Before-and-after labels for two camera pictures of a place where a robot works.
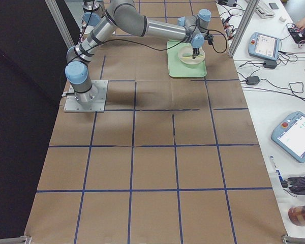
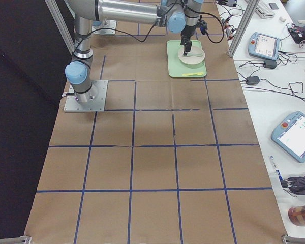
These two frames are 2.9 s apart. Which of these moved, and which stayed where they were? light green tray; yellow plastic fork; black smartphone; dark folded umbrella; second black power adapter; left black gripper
Moved: yellow plastic fork; left black gripper
Stayed: light green tray; black smartphone; second black power adapter; dark folded umbrella
